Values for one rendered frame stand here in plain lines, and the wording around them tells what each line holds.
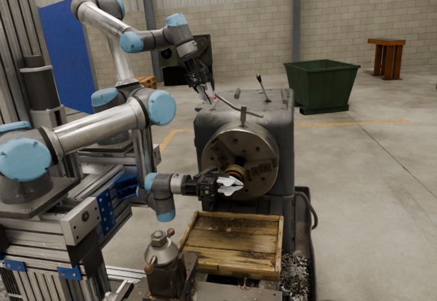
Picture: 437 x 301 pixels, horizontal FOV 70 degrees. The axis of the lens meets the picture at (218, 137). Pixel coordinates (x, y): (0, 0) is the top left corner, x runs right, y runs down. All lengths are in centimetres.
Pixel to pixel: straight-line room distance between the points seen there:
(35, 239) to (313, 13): 1073
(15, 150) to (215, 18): 1048
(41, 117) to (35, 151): 40
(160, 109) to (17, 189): 49
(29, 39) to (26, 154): 58
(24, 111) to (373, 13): 1110
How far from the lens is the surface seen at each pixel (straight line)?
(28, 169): 95
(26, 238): 120
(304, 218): 193
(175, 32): 122
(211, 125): 140
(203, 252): 115
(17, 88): 133
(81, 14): 145
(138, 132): 122
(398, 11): 1200
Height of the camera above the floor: 161
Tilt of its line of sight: 19 degrees down
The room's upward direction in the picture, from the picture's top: 5 degrees counter-clockwise
